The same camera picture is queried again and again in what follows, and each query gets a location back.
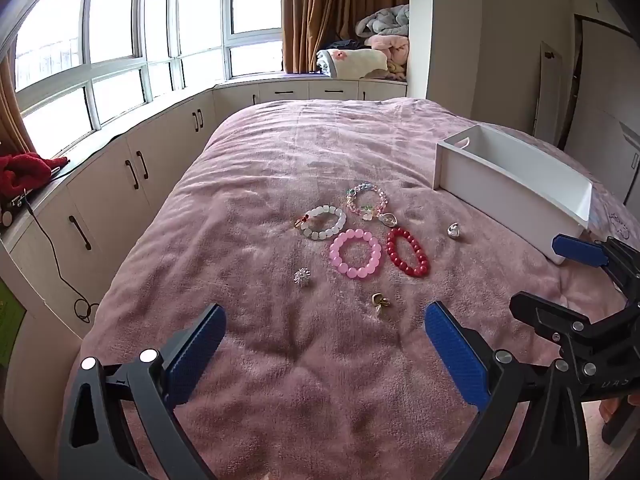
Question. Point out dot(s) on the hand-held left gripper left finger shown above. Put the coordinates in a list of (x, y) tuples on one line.
[(197, 355)]

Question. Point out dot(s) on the purple seat cushion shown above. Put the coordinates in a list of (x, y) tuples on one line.
[(300, 75)]

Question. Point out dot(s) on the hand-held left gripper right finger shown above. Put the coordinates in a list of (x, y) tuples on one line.
[(455, 355)]

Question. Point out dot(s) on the beige folded blanket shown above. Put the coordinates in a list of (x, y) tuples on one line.
[(396, 71)]

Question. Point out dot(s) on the white framed bay window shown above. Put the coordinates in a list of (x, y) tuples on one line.
[(115, 25)]

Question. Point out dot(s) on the brown curtain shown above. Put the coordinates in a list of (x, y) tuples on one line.
[(12, 120), (325, 10)]

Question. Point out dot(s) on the white wardrobe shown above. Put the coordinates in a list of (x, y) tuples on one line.
[(605, 85)]

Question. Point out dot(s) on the white floral folded blanket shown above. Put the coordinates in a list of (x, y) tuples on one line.
[(355, 62)]

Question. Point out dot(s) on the green box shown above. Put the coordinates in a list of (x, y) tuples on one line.
[(9, 320)]

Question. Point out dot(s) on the pink folded blanket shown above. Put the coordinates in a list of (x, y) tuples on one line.
[(390, 50)]

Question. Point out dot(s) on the red knitted cloth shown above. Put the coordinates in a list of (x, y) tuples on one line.
[(25, 167)]

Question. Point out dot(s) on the dark cloth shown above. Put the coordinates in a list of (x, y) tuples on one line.
[(347, 44)]

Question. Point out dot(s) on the white leaning board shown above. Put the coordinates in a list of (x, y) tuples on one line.
[(549, 90)]

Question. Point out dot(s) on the white window seat cabinet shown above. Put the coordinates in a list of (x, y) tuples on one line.
[(165, 160)]

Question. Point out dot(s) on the small dark device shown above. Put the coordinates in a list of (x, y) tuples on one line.
[(10, 207)]

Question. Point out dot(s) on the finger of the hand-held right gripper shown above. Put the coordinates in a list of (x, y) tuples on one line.
[(580, 251), (542, 315)]

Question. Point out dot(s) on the white storage box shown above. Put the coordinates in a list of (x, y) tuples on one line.
[(500, 185)]

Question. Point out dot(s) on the grey folded blanket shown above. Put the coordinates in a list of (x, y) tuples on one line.
[(385, 20)]

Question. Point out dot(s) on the person's right hand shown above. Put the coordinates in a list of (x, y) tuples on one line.
[(607, 411)]

